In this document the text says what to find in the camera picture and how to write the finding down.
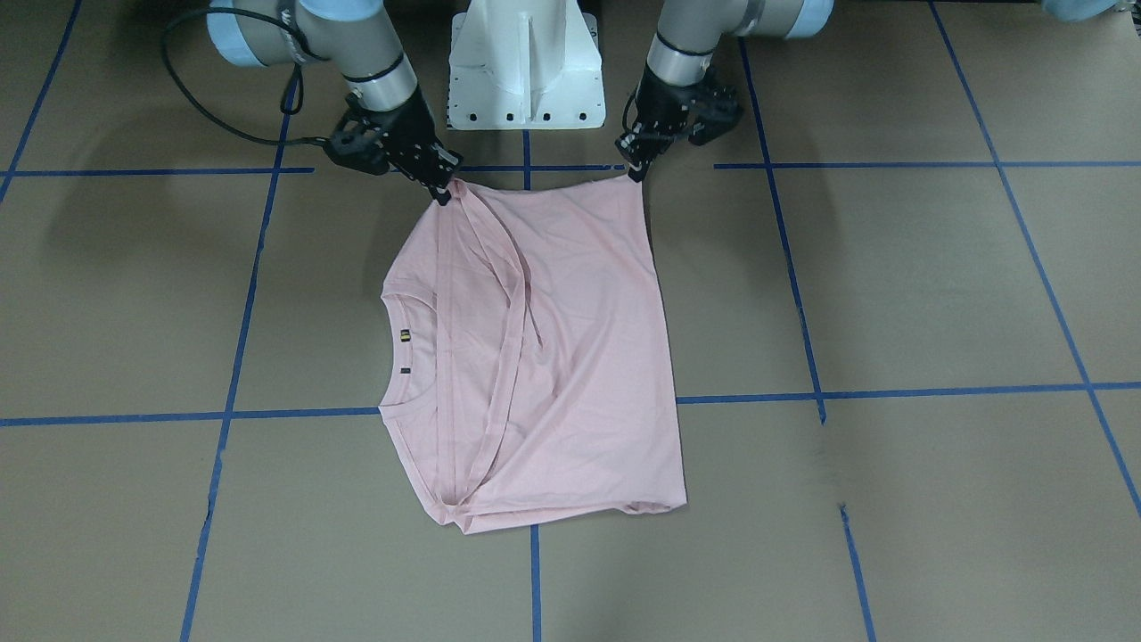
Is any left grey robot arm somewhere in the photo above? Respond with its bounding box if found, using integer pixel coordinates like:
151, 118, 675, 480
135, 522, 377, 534
616, 1, 1138, 182

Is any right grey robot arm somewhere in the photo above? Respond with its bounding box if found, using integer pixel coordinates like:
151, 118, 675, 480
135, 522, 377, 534
205, 1, 462, 206

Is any pink Snoopy t-shirt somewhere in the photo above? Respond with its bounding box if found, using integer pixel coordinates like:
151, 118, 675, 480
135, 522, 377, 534
379, 176, 687, 535

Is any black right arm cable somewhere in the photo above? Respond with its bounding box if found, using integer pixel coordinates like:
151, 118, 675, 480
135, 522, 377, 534
160, 7, 357, 146

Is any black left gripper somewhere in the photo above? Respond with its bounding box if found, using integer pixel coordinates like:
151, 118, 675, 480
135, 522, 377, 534
617, 66, 744, 184

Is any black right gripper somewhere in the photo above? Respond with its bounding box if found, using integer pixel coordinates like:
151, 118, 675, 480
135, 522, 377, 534
323, 89, 462, 206

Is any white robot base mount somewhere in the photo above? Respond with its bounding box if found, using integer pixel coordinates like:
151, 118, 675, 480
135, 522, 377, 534
446, 1, 607, 131

